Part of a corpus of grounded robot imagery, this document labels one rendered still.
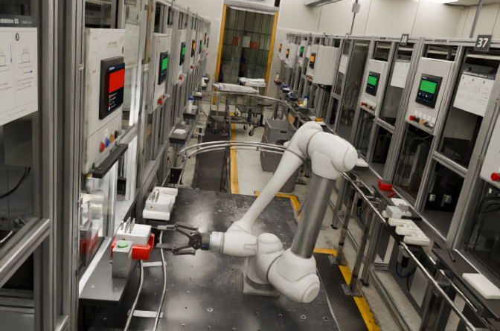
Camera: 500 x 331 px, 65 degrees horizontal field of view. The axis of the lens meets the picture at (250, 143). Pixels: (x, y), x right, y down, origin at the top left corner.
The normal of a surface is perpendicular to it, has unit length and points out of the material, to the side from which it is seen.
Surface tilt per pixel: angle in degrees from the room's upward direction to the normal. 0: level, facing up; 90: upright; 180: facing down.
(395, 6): 90
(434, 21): 90
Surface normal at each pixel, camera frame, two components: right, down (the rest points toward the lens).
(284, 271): -0.73, -0.14
